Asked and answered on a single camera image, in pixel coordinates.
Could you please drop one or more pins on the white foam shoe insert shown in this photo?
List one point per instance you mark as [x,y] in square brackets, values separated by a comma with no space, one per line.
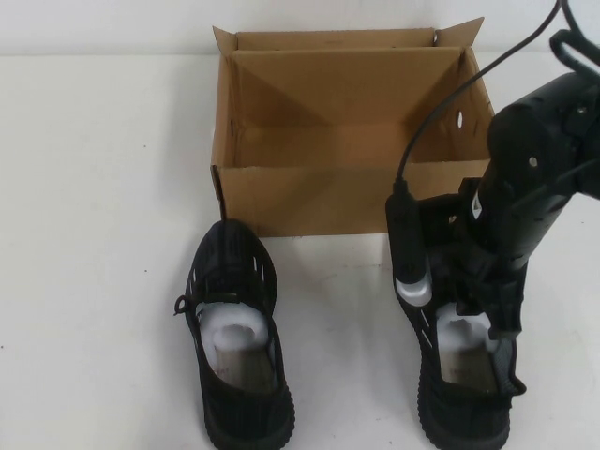
[234,330]
[457,328]

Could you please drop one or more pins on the brown cardboard shoe box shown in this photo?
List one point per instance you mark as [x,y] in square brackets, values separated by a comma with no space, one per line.
[304,197]

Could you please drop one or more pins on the black knit sneaker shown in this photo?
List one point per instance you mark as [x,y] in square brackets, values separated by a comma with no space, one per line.
[234,389]
[469,403]

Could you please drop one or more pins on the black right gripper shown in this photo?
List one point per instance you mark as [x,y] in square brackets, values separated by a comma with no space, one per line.
[450,248]

